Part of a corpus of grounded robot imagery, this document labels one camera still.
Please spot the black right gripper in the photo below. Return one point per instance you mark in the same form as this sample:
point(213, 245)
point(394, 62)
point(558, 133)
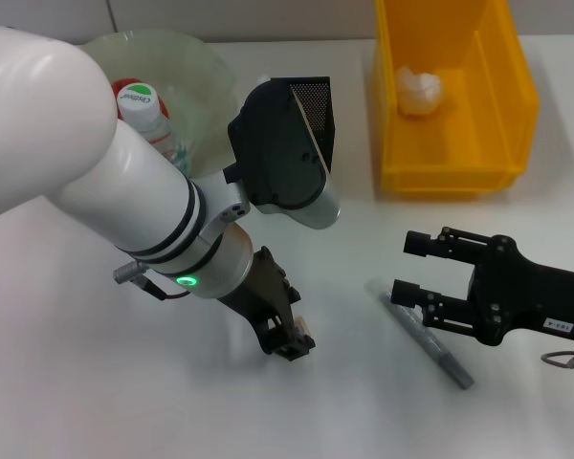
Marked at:
point(521, 296)

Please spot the clear green-label water bottle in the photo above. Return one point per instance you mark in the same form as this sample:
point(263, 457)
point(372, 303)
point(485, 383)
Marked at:
point(136, 102)

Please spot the yellow plastic bin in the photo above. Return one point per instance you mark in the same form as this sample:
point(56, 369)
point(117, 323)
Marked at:
point(483, 143)

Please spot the black mesh pen holder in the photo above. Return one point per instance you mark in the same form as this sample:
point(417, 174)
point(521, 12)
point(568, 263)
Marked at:
point(318, 105)

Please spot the white paper ball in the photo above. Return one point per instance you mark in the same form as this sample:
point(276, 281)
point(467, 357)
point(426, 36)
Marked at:
point(421, 93)

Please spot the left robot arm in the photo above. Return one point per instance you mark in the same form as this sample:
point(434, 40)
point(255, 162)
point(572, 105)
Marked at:
point(76, 143)

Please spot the pale green glass fruit plate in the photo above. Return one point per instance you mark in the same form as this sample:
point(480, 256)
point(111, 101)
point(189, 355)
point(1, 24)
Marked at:
point(196, 86)

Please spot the grey pen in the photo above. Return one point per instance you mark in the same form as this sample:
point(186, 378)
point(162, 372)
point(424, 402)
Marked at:
point(440, 351)

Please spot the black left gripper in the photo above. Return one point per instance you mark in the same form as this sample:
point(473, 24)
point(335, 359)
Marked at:
point(258, 296)

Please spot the beige eraser with barcode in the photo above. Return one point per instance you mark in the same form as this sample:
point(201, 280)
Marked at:
point(304, 329)

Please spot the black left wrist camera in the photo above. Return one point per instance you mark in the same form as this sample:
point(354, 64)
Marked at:
point(277, 153)

